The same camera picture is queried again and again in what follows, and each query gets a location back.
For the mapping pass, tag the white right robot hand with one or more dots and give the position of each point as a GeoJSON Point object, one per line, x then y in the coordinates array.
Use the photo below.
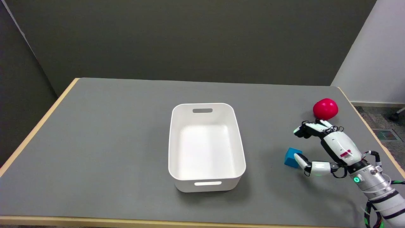
{"type": "Point", "coordinates": [340, 146]}

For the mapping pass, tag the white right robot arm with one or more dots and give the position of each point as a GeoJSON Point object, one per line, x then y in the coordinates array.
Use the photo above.
{"type": "Point", "coordinates": [381, 190]}

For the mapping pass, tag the blue cube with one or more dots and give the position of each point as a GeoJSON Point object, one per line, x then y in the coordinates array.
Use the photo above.
{"type": "Point", "coordinates": [291, 157]}

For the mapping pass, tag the red ball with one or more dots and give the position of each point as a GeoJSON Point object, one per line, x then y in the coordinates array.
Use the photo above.
{"type": "Point", "coordinates": [325, 108]}

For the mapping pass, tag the floor vent grille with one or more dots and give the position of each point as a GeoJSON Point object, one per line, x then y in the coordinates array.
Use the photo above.
{"type": "Point", "coordinates": [385, 134]}

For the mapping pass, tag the chair caster wheel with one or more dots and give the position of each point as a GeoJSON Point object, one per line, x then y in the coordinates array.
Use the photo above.
{"type": "Point", "coordinates": [394, 117]}

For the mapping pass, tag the white plastic bin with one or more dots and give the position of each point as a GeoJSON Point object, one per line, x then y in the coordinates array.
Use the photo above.
{"type": "Point", "coordinates": [206, 146]}

